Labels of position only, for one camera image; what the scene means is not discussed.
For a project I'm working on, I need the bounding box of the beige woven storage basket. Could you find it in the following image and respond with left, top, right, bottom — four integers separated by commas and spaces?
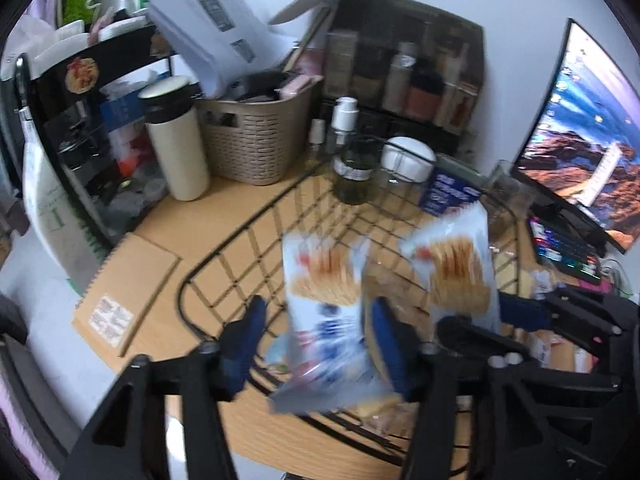
195, 76, 322, 186

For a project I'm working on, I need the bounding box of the white lid glass jar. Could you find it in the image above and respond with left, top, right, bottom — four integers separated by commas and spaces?
381, 136, 436, 184

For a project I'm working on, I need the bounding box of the bagged bread slice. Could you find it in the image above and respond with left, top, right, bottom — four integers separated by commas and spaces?
356, 262, 434, 439

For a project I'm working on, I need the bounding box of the white thermos bottle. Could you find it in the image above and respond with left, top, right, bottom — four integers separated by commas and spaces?
139, 76, 210, 202

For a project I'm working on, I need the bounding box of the cardboard piece with label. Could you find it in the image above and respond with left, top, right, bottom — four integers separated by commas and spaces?
73, 233, 179, 358

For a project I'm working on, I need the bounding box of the black wire basket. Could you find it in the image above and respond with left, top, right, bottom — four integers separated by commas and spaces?
177, 159, 526, 466

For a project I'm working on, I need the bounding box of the dark acrylic cosmetic cabinet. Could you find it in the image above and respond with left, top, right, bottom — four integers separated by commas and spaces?
322, 0, 485, 155

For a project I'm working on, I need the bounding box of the blue luncheon meat can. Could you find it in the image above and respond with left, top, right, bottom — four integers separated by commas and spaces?
418, 154, 486, 217

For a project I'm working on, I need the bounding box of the cracker packet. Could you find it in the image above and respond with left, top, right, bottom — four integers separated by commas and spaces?
398, 202, 500, 333
270, 232, 385, 415

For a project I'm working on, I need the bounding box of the curved computer monitor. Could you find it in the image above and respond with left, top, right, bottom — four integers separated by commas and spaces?
512, 18, 639, 254

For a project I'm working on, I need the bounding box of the pump dispenser bottle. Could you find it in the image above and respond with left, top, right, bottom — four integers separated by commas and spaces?
326, 96, 374, 206

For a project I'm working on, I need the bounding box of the RGB mechanical keyboard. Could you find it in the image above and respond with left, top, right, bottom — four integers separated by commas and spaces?
526, 217, 602, 285

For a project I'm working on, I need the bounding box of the blue yellow duck toy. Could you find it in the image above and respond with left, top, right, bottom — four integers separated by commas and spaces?
265, 333, 295, 375

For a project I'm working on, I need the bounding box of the clear glass tea jar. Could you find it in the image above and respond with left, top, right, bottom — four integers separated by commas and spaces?
482, 159, 536, 226

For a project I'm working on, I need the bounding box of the white papers stack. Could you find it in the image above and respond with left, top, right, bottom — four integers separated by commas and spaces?
148, 0, 294, 98

